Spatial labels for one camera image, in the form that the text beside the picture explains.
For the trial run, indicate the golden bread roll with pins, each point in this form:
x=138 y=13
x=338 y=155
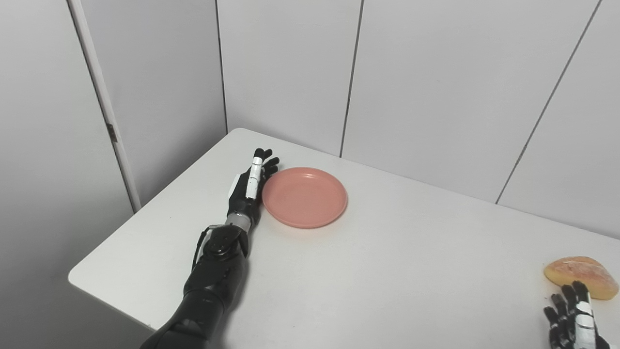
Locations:
x=581 y=274

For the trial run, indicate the small grey partition hinge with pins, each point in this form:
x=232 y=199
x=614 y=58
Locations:
x=112 y=133

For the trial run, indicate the pink round plate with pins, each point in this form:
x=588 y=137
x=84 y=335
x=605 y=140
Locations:
x=305 y=198

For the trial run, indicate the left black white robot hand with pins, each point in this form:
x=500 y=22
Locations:
x=244 y=198

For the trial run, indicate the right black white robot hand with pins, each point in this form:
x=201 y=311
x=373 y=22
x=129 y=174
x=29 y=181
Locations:
x=576 y=329

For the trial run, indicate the white partition post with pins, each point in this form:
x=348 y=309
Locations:
x=104 y=106

